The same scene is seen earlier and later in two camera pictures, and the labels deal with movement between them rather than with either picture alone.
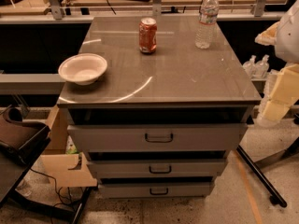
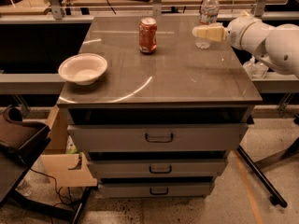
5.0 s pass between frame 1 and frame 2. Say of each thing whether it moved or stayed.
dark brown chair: stayed
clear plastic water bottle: stayed
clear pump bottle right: stayed
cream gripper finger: moved
